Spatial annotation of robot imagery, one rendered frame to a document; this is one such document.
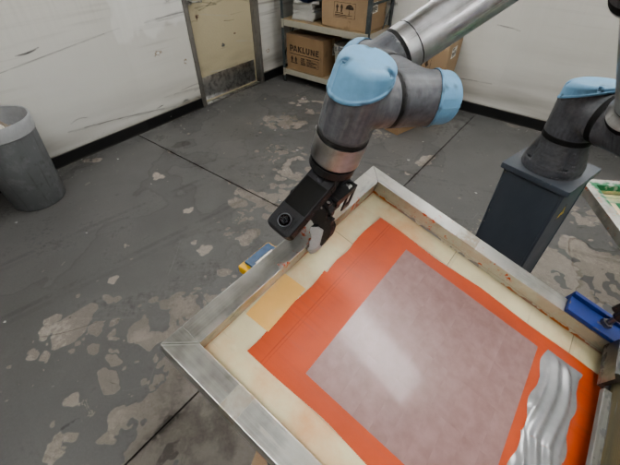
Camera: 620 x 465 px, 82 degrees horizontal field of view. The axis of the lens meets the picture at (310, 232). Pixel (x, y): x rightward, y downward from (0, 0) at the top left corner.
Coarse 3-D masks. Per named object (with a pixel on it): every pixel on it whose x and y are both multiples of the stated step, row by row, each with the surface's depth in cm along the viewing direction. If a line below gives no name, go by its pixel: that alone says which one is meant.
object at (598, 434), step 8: (600, 392) 61; (608, 392) 60; (600, 400) 59; (608, 400) 59; (600, 408) 58; (608, 408) 58; (600, 416) 57; (600, 424) 56; (592, 432) 56; (600, 432) 56; (592, 440) 55; (600, 440) 55; (592, 448) 54; (600, 448) 54; (592, 456) 53; (600, 456) 53; (592, 464) 52; (600, 464) 52
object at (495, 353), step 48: (384, 240) 75; (384, 288) 68; (432, 288) 70; (480, 288) 73; (432, 336) 64; (480, 336) 66; (528, 336) 68; (480, 384) 60; (528, 384) 62; (576, 432) 59
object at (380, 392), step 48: (336, 288) 66; (288, 336) 58; (336, 336) 60; (384, 336) 62; (288, 384) 54; (336, 384) 55; (384, 384) 57; (432, 384) 58; (384, 432) 52; (432, 432) 54; (480, 432) 56
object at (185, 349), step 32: (384, 192) 81; (448, 224) 77; (288, 256) 63; (480, 256) 75; (256, 288) 58; (512, 288) 74; (544, 288) 72; (192, 320) 53; (224, 320) 54; (576, 320) 69; (192, 352) 50; (224, 384) 48; (224, 416) 49; (256, 416) 47; (256, 448) 47; (288, 448) 46
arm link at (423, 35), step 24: (432, 0) 56; (456, 0) 54; (480, 0) 54; (504, 0) 55; (408, 24) 54; (432, 24) 54; (456, 24) 55; (480, 24) 57; (384, 48) 54; (408, 48) 54; (432, 48) 56
